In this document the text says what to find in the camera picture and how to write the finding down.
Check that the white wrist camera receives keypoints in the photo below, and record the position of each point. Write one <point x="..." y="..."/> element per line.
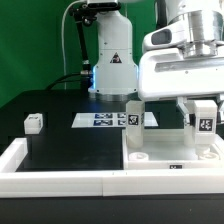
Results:
<point x="173" y="35"/>

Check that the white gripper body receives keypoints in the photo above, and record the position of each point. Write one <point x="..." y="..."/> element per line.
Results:
<point x="165" y="74"/>

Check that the white square tabletop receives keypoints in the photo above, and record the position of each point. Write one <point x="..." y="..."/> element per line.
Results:
<point x="165" y="149"/>

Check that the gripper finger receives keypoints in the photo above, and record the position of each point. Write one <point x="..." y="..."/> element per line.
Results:
<point x="186" y="107"/>
<point x="220" y="109"/>

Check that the white U-shaped obstacle fence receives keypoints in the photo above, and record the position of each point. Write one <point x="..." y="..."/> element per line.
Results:
<point x="15" y="184"/>

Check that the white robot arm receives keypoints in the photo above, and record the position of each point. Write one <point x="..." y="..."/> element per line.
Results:
<point x="204" y="25"/>

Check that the white sheet with fiducial markers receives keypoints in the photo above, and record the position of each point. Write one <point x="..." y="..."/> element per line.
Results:
<point x="90" y="120"/>

